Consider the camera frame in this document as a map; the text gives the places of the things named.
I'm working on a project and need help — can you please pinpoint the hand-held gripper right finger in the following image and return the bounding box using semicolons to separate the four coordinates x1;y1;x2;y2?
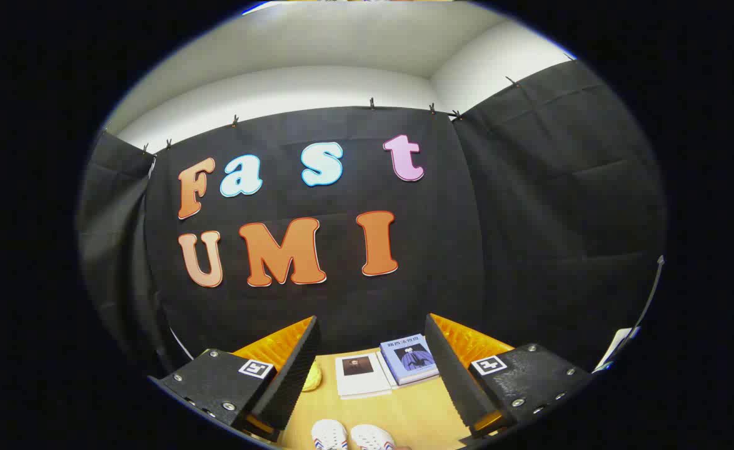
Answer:
425;312;593;446

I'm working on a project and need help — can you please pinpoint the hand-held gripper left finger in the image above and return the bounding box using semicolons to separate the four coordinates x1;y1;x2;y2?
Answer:
148;316;322;444

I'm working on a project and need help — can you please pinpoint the white canvas shoe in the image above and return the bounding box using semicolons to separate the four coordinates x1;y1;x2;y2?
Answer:
349;424;396;450
311;419;349;450

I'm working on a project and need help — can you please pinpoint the yellow round plush toy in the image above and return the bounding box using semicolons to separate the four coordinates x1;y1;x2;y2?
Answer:
301;362;323;393

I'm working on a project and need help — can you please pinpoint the blue book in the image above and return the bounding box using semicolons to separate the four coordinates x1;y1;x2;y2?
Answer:
380;333;440;386

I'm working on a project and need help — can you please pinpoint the white book with portrait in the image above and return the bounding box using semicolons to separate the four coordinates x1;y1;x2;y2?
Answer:
334;352;393;399

